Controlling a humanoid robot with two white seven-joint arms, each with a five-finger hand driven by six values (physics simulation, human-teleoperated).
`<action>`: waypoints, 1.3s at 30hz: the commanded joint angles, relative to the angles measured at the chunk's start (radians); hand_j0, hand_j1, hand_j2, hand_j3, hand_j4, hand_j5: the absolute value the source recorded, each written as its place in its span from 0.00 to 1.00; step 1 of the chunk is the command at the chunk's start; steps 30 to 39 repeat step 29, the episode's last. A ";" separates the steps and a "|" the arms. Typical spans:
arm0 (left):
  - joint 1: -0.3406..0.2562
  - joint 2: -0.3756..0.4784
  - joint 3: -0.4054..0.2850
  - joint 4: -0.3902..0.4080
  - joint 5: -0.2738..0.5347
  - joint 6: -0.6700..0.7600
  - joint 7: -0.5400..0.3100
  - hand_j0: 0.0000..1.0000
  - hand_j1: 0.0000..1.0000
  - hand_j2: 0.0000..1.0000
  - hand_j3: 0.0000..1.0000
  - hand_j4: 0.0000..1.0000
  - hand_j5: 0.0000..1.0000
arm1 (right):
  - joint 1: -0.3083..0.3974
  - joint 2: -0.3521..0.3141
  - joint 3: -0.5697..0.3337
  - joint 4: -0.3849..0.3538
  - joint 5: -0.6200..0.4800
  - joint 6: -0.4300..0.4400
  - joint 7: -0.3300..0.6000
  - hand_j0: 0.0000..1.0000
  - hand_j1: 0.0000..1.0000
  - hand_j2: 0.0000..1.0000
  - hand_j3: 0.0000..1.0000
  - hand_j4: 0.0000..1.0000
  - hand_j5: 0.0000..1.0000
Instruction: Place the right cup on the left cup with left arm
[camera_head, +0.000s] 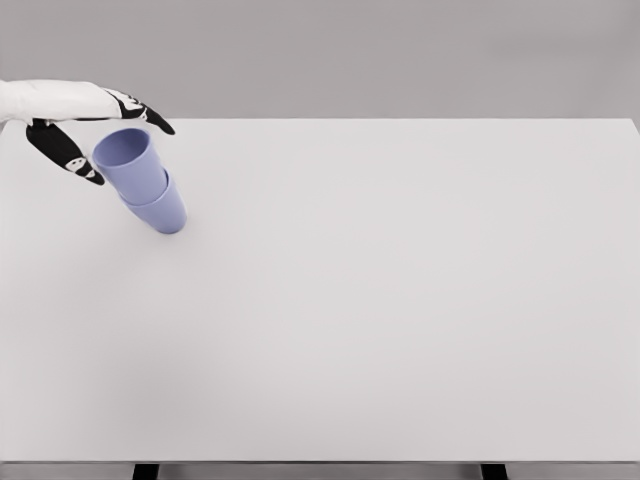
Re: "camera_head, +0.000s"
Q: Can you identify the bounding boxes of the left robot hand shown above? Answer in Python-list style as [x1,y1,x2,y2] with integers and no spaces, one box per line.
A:
[0,79,177,187]

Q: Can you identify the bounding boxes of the lavender blue plastic cup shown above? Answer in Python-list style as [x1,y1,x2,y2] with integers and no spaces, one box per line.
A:
[91,127,167,205]
[115,167,189,235]

